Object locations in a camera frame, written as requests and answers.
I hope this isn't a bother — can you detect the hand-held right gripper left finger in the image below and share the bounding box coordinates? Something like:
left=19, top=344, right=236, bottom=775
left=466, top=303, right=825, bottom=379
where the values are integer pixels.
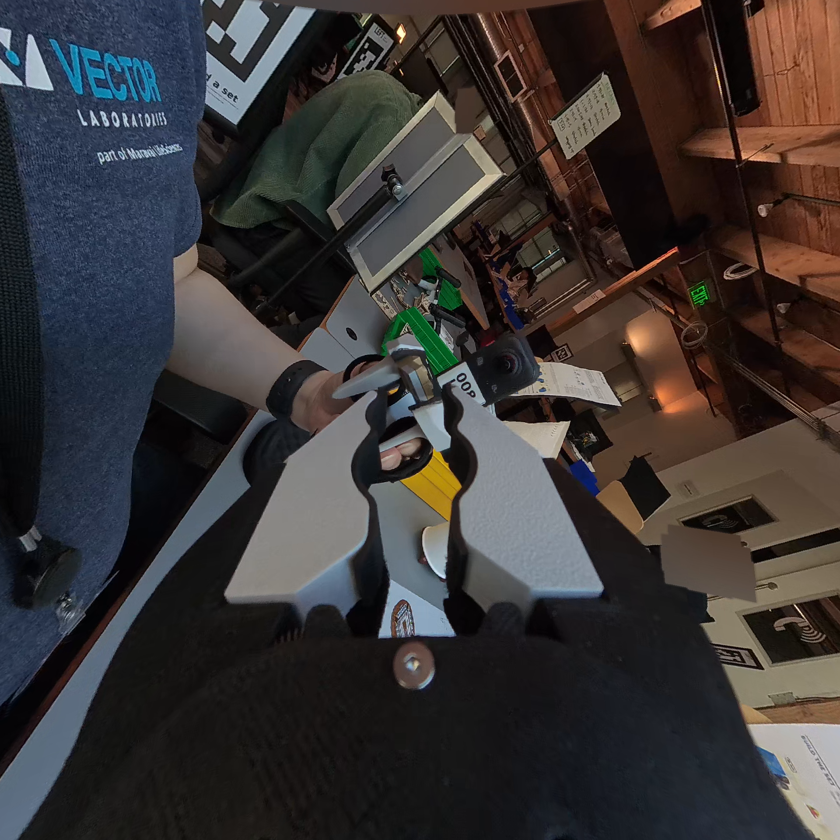
left=225, top=387, right=392, bottom=613

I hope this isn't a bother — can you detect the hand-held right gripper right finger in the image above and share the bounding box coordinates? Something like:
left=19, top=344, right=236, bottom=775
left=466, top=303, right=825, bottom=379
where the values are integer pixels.
left=444, top=386, right=605, bottom=609

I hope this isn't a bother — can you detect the person's left forearm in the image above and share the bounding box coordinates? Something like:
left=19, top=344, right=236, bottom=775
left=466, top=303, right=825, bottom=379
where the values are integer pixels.
left=172, top=244, right=309, bottom=421

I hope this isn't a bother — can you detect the person's left hand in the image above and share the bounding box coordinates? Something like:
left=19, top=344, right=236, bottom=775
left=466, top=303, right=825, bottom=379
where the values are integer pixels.
left=295, top=369, right=367, bottom=437

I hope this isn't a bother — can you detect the white printed paper sheet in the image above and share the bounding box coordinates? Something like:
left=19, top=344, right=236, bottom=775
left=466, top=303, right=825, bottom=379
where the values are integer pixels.
left=517, top=361, right=622, bottom=409

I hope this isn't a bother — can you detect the white round dish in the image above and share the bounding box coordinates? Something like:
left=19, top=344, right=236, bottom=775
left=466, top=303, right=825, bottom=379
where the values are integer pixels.
left=420, top=525, right=454, bottom=581

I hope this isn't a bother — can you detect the green plastic bin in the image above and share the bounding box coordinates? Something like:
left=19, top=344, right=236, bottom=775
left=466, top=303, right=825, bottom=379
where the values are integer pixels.
left=382, top=307, right=460, bottom=376
left=419, top=248, right=463, bottom=311

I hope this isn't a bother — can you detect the yellow plastic bin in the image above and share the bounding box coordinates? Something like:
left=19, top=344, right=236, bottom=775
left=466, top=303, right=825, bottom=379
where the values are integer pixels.
left=399, top=451, right=468, bottom=521

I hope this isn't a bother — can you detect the instruction booklet with brown print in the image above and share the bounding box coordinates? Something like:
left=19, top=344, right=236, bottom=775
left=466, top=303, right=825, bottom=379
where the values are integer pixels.
left=377, top=580, right=456, bottom=639

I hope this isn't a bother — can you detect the black wrist watch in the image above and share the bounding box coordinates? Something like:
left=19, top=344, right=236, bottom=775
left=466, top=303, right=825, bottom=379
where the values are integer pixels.
left=266, top=360, right=329, bottom=421

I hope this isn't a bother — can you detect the white framed light panel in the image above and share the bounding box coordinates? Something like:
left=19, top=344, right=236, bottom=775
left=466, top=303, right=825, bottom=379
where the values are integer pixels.
left=344, top=140, right=508, bottom=294
left=326, top=91, right=475, bottom=229

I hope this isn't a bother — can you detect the black framed symbol poster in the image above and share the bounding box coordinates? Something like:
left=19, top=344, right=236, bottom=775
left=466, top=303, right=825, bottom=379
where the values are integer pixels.
left=736, top=598, right=840, bottom=665
left=678, top=494, right=778, bottom=534

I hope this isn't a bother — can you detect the black light stand pole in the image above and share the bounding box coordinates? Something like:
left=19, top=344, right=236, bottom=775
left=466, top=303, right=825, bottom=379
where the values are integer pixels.
left=268, top=165, right=403, bottom=311

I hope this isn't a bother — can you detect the black office chair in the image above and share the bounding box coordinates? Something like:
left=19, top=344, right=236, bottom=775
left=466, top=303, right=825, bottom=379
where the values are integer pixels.
left=209, top=197, right=343, bottom=312

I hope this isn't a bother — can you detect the person in navy shirt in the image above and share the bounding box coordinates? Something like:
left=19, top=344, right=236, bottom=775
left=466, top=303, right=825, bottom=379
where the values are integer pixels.
left=0, top=0, right=206, bottom=706

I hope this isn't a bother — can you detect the small black-white tag sign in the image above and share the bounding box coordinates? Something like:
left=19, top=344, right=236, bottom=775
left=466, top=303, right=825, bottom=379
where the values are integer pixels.
left=336, top=21, right=396, bottom=81

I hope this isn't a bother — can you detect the white printed instruction sheet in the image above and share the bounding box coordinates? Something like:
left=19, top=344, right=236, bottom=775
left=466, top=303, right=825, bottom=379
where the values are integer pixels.
left=747, top=722, right=840, bottom=840

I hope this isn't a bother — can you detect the large black-white tag poster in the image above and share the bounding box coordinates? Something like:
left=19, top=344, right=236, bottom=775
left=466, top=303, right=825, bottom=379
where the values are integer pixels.
left=202, top=0, right=317, bottom=127

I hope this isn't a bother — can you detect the white handwritten wall board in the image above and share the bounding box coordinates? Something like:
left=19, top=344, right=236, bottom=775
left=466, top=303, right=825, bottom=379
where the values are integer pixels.
left=550, top=72, right=622, bottom=160

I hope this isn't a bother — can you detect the black shoulder strap with knob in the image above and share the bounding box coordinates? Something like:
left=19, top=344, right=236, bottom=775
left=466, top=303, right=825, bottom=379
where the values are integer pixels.
left=0, top=88, right=85, bottom=613

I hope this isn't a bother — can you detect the black wall speaker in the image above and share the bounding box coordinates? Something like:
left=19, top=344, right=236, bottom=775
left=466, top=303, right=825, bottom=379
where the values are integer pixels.
left=707, top=0, right=765, bottom=118

